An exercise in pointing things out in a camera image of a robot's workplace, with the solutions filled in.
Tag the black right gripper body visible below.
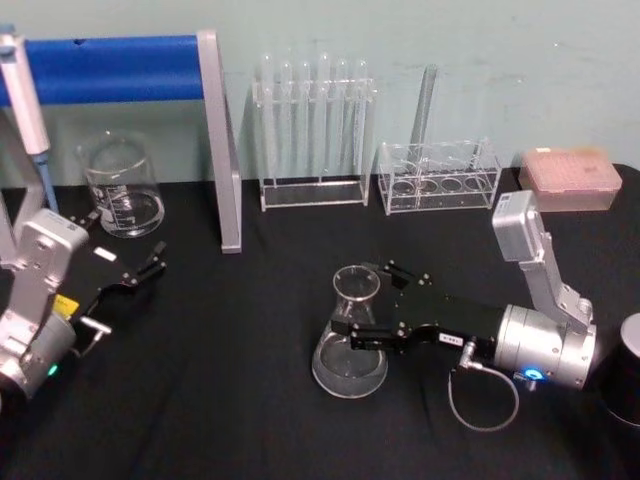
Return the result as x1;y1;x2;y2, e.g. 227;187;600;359
393;285;508;359

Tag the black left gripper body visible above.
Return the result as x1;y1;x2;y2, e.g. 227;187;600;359
53;227;152;322

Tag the clear glass conical flask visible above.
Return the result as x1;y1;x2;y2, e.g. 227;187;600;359
311;264;390;400

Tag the clear glass beaker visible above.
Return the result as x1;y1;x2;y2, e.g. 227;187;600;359
74;129;167;239

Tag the low clear tube rack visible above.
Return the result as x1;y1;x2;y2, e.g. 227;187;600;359
376;138;504;217

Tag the tall clear test tube rack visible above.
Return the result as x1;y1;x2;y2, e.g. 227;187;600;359
251;77;377;213

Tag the grey pipette with blue tip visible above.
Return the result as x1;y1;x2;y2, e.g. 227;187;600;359
0;22;60;212

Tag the black table cloth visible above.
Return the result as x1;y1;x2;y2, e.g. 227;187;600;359
0;163;640;480

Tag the blue bar pipette stand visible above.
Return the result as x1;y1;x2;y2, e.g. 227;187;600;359
0;29;244;256

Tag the long wide glass tube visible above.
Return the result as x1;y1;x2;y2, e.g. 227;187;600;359
408;63;440;167

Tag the clear glass test tube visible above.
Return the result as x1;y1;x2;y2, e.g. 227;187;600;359
296;60;313;179
334;58;351;179
259;53;277;181
352;59;370;179
316;51;334;179

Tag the pink pipette tip box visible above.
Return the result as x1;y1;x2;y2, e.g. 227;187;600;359
517;146;624;212

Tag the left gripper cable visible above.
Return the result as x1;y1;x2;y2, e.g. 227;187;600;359
74;315;112;359

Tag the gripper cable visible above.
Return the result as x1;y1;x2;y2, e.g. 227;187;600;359
74;315;112;359
447;338;521;432

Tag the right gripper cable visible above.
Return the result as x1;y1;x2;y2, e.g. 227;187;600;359
447;338;521;432

